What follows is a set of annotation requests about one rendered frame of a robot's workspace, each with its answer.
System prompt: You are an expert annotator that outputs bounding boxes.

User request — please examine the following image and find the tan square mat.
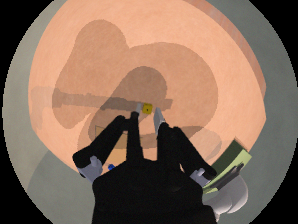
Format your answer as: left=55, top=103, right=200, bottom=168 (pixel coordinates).
left=96, top=126, right=127, bottom=164

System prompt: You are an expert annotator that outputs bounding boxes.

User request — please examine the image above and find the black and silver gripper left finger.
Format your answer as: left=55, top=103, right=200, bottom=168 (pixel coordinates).
left=72, top=103, right=148, bottom=191

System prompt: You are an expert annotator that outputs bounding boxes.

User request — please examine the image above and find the yellow die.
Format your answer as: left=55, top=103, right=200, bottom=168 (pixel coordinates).
left=142, top=103, right=153, bottom=115

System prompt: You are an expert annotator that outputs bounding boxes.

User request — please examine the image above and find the blue die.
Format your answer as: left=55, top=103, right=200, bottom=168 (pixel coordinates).
left=108, top=164, right=115, bottom=170

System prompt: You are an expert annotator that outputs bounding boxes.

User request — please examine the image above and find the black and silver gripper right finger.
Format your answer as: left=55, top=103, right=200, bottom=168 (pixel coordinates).
left=153, top=107, right=217, bottom=192

